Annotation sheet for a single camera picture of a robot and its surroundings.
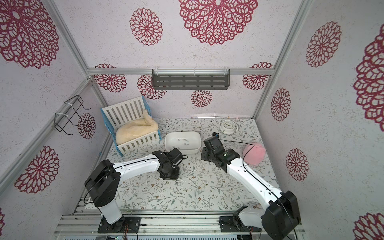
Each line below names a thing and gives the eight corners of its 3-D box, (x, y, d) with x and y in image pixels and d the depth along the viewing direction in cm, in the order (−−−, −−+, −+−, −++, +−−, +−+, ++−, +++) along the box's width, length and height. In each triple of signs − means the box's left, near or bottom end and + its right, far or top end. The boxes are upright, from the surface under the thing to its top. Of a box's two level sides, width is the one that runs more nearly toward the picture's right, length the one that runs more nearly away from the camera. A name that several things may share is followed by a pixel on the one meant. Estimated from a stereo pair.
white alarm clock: (218, 130, 116) (218, 126, 113) (225, 122, 122) (226, 117, 118) (231, 138, 111) (232, 134, 108) (239, 129, 117) (240, 125, 113)
